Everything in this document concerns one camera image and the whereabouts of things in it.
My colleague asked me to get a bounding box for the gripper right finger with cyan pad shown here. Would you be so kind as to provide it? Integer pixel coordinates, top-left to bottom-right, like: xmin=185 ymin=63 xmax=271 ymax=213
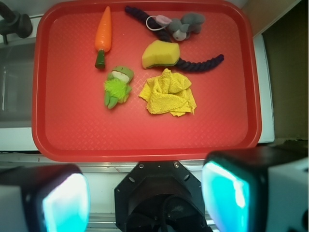
xmin=201 ymin=145 xmax=309 ymax=232

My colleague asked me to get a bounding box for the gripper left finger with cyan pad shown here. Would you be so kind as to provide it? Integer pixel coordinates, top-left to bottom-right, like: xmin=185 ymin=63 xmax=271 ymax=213
xmin=0 ymin=164 xmax=90 ymax=232

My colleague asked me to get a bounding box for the yellow cloth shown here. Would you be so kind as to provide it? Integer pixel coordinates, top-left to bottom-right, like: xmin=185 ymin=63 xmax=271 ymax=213
xmin=139 ymin=68 xmax=197 ymax=117

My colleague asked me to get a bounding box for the green plush frog toy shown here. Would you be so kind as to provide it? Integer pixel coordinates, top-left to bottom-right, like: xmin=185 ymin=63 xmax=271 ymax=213
xmin=104 ymin=66 xmax=134 ymax=109

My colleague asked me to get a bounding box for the red plastic tray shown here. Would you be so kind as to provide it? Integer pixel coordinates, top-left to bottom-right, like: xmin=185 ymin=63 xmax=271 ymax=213
xmin=32 ymin=0 xmax=262 ymax=162

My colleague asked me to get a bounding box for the steel sink basin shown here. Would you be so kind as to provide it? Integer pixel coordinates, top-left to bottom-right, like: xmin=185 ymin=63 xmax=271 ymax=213
xmin=0 ymin=43 xmax=35 ymax=128

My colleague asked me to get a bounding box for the orange toy carrot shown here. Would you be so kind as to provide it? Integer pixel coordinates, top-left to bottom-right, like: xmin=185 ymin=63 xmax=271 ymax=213
xmin=95 ymin=6 xmax=112 ymax=69

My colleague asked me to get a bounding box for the yellow green sponge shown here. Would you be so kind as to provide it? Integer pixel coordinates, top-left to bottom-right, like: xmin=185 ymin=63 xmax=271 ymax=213
xmin=141 ymin=40 xmax=180 ymax=69

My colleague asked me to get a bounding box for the grey plush mouse toy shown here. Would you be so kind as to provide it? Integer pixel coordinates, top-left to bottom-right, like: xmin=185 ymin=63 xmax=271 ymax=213
xmin=155 ymin=13 xmax=206 ymax=42

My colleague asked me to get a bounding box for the dark metal faucet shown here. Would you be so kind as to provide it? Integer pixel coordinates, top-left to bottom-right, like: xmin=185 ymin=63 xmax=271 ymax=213
xmin=0 ymin=2 xmax=33 ymax=45

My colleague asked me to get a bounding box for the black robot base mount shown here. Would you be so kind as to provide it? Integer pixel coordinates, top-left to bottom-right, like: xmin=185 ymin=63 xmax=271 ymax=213
xmin=114 ymin=161 xmax=212 ymax=232

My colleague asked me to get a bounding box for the dark purple rope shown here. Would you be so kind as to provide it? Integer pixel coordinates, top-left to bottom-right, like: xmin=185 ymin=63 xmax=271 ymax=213
xmin=124 ymin=5 xmax=225 ymax=73

